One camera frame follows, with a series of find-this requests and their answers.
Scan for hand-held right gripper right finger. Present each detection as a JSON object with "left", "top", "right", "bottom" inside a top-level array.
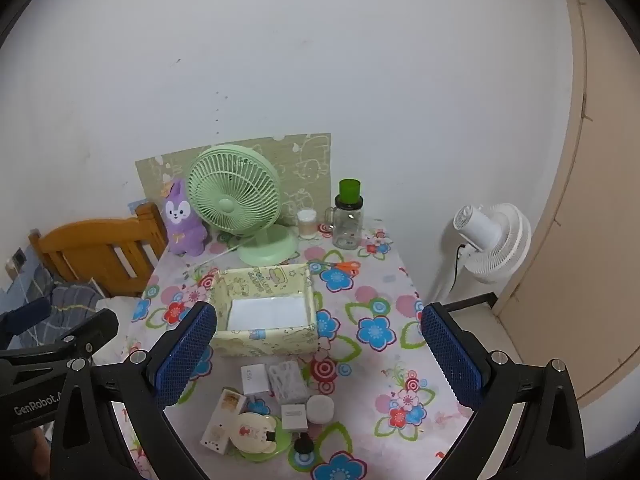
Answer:
[{"left": 420, "top": 301, "right": 588, "bottom": 480}]

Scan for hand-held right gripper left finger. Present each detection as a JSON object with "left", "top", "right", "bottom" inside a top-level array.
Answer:
[{"left": 50, "top": 301, "right": 218, "bottom": 480}]

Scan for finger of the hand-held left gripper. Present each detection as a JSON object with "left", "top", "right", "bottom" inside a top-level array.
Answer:
[
  {"left": 47, "top": 308, "right": 120, "bottom": 363},
  {"left": 0, "top": 300, "right": 52, "bottom": 337}
]

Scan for large white charger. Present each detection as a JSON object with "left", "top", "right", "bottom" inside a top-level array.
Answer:
[{"left": 240, "top": 365, "right": 271, "bottom": 397}]

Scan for white rectangular carton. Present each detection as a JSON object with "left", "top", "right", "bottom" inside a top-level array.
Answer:
[{"left": 200, "top": 388, "right": 247, "bottom": 456}]

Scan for cartoon print fabric storage box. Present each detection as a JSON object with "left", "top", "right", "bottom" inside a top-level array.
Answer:
[{"left": 209, "top": 264, "right": 319, "bottom": 357}]

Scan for green bear compact mirror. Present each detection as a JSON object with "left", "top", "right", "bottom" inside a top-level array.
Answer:
[{"left": 232, "top": 412, "right": 293, "bottom": 461}]

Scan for clear packet with white cable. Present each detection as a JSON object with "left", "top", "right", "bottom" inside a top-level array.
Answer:
[{"left": 267, "top": 360, "right": 308, "bottom": 403}]

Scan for small white charger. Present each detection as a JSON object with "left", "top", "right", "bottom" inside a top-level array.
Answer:
[{"left": 280, "top": 403, "right": 308, "bottom": 433}]

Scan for white earbuds case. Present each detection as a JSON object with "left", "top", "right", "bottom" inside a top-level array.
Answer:
[{"left": 306, "top": 395, "right": 337, "bottom": 425}]

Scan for person's left hand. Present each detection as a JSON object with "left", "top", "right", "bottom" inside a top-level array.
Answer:
[{"left": 31, "top": 430, "right": 52, "bottom": 480}]

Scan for grey plaid blanket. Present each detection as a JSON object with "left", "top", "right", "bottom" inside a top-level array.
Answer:
[{"left": 0, "top": 265, "right": 108, "bottom": 356}]

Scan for wooden bed headboard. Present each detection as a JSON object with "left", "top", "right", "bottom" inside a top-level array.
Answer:
[{"left": 28, "top": 202, "right": 168, "bottom": 297}]

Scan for white standing fan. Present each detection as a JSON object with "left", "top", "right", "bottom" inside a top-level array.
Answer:
[{"left": 430, "top": 203, "right": 532, "bottom": 306}]

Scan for purple plush rabbit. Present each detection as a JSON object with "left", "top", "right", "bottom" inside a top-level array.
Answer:
[{"left": 161, "top": 178, "right": 207, "bottom": 257}]

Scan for orange scissors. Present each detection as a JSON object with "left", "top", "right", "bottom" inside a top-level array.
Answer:
[{"left": 310, "top": 260, "right": 361, "bottom": 276}]

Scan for green desk fan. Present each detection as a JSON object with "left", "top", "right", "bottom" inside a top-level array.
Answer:
[{"left": 186, "top": 145, "right": 300, "bottom": 267}]

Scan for glass jar with green lid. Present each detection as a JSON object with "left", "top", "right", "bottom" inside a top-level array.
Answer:
[{"left": 325, "top": 178, "right": 364, "bottom": 250}]

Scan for cotton swab jar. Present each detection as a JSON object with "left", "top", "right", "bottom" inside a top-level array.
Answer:
[{"left": 297, "top": 208, "right": 319, "bottom": 240}]

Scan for beige door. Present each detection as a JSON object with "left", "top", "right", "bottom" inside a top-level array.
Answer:
[{"left": 492, "top": 0, "right": 640, "bottom": 406}]

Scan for black metal frame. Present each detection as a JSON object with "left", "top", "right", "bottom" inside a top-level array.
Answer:
[{"left": 445, "top": 293, "right": 497, "bottom": 312}]

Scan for black fan cable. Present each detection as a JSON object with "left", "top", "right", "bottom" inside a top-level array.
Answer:
[{"left": 451, "top": 244, "right": 469, "bottom": 292}]

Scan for white fan cable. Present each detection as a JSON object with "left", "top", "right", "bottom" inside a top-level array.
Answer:
[{"left": 185, "top": 245, "right": 251, "bottom": 273}]

